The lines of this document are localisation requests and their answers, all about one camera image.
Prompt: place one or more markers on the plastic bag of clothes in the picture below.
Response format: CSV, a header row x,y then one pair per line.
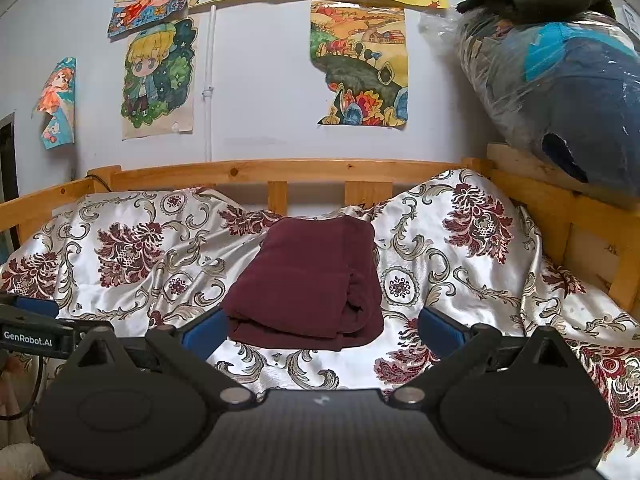
x,y
575,90

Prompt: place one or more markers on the landscape wall poster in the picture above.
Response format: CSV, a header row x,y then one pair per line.
x,y
360,60

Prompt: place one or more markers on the wooden bed frame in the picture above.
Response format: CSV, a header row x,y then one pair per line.
x,y
300,170

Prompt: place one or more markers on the floral satin blanket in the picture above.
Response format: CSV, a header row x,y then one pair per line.
x,y
450,280

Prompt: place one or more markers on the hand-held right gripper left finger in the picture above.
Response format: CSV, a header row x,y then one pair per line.
x,y
202,335

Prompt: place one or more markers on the orange-haired figure wall poster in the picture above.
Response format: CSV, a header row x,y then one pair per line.
x,y
57,105

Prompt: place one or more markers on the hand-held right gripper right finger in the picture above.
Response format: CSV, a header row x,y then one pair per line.
x,y
440,332

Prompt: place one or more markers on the light wooden plank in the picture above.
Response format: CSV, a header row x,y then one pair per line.
x,y
520,162

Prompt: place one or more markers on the maroon garment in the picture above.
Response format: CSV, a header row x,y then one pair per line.
x,y
300,280

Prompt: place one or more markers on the dark framed panel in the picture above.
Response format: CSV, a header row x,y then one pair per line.
x,y
6,160

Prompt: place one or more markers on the blond figure wall poster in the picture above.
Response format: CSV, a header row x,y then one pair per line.
x,y
155,80

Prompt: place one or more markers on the person's left forearm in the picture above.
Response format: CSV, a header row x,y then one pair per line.
x,y
20,455

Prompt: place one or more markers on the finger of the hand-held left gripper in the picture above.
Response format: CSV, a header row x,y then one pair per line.
x,y
32,306

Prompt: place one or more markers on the white wall pipe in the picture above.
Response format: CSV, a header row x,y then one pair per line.
x,y
209,60

